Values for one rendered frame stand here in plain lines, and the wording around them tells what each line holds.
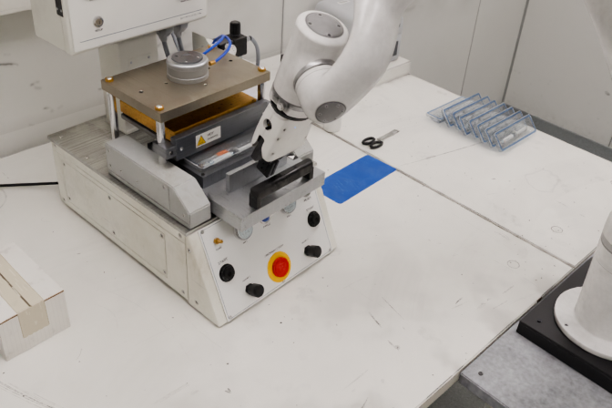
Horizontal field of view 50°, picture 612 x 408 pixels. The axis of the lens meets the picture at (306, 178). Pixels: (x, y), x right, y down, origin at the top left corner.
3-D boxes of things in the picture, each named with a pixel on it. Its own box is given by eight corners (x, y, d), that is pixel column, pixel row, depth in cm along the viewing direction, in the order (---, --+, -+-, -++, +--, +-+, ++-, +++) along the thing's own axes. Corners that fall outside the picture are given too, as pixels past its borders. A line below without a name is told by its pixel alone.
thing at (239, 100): (121, 117, 131) (116, 73, 125) (207, 86, 145) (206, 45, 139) (176, 151, 121) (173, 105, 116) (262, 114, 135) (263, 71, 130)
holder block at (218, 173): (147, 154, 129) (147, 142, 128) (224, 121, 142) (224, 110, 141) (203, 188, 120) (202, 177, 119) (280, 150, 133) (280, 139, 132)
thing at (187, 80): (86, 110, 132) (78, 49, 125) (206, 68, 152) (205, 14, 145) (163, 158, 119) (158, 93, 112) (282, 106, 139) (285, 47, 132)
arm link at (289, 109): (295, 115, 104) (290, 128, 106) (331, 98, 110) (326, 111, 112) (260, 81, 107) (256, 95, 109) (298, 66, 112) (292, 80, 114)
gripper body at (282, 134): (288, 123, 105) (269, 169, 113) (330, 104, 112) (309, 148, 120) (257, 94, 108) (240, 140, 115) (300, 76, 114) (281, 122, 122)
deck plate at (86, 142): (46, 138, 141) (46, 135, 140) (177, 91, 163) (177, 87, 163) (186, 237, 116) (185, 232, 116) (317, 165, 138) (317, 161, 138)
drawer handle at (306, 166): (248, 205, 117) (249, 187, 115) (305, 174, 127) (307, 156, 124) (256, 210, 116) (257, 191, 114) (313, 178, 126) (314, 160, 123)
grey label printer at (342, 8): (309, 47, 224) (312, -2, 215) (353, 36, 235) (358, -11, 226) (357, 74, 208) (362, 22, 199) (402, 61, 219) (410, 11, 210)
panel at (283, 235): (227, 321, 123) (197, 230, 118) (331, 249, 142) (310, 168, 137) (233, 323, 121) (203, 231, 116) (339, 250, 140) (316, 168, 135)
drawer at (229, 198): (139, 168, 132) (136, 134, 127) (222, 132, 146) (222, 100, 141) (241, 236, 116) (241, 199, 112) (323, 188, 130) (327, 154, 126)
